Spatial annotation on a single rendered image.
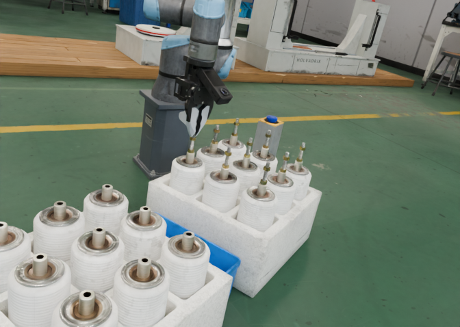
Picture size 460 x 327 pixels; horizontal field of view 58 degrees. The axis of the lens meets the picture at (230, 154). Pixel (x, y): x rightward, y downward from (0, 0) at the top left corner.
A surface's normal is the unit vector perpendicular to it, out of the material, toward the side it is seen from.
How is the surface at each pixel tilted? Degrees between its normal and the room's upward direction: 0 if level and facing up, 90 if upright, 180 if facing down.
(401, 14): 90
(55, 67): 90
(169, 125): 90
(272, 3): 90
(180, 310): 0
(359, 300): 0
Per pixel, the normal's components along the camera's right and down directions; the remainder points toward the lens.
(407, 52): -0.83, 0.07
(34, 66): 0.54, 0.41
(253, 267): -0.53, 0.24
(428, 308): 0.18, -0.91
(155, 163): -0.20, 0.35
